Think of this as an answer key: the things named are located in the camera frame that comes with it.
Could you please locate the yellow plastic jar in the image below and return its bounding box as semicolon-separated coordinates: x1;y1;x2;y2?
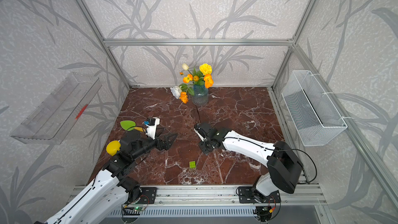
106;141;121;156

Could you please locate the green toy shovel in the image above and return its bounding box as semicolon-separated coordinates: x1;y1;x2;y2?
120;120;145;132

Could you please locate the aluminium frame crossbar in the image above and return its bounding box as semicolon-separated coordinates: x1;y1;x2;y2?
103;39;293;46

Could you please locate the transparent plastic wall shelf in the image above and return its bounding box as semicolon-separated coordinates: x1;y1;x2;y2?
10;73;102;145

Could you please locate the aluminium front rail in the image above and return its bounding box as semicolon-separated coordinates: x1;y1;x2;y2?
64;184;327;207

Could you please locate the white wire mesh basket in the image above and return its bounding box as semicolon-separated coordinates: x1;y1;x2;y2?
282;70;347;147

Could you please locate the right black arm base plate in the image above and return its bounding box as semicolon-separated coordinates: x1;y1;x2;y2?
236;186;281;204

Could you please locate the blue glass vase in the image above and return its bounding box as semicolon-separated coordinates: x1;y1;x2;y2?
193;85;208;106

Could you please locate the green small lego brick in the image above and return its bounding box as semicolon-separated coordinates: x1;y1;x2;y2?
189;161;196;169

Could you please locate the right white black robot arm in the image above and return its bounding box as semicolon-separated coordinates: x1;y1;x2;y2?
194;122;303;203

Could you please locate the artificial flower bouquet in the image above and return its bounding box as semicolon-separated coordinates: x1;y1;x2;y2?
170;63;214;104

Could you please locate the red pen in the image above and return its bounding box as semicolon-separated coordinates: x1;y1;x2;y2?
75;104;88;120

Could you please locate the right circuit board with wires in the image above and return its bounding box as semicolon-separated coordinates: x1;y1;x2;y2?
253;206;274;222

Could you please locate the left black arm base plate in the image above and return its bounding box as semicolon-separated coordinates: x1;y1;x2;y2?
129;187;157;205

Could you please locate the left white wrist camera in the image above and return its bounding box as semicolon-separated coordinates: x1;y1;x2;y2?
144;117;160;140

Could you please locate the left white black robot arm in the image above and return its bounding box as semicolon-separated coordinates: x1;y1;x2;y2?
46;130;178;224

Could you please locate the left green circuit board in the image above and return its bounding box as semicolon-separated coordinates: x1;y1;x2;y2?
122;205;146;216

